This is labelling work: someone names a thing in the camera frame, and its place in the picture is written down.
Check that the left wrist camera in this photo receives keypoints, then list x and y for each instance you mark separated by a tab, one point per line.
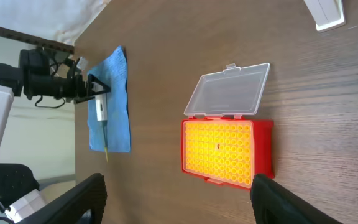
82	63

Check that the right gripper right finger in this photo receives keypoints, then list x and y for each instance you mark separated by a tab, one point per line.
275	205

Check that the blue cloth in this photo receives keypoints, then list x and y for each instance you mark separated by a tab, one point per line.
117	93

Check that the white and blue stand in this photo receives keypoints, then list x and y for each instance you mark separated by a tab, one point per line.
325	12

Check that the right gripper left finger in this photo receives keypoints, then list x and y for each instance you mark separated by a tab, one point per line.
73	205

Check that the red and yellow tip box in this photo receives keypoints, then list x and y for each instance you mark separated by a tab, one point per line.
219	149

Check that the white pipette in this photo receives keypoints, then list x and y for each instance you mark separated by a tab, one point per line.
100	109

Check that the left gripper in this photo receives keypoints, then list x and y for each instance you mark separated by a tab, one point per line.
78	87

